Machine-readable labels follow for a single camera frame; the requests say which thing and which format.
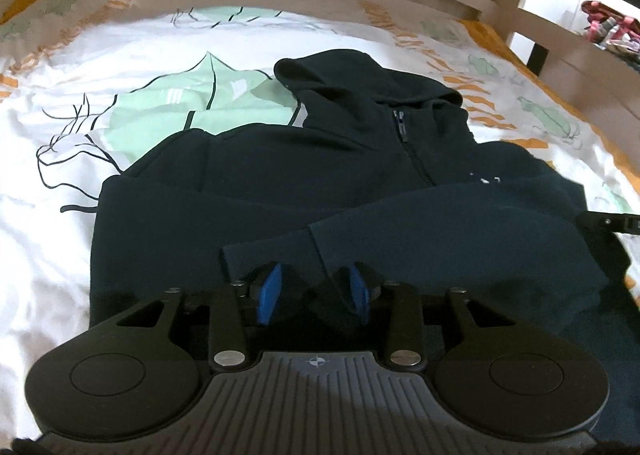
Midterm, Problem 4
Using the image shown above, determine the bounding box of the dark navy zip hoodie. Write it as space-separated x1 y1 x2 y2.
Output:
90 50 639 443

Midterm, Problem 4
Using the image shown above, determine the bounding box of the red patterned clutter on shelf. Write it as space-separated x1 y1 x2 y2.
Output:
580 0 639 59

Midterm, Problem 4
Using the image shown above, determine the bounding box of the white jellyfish print duvet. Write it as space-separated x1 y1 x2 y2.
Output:
1 0 639 444

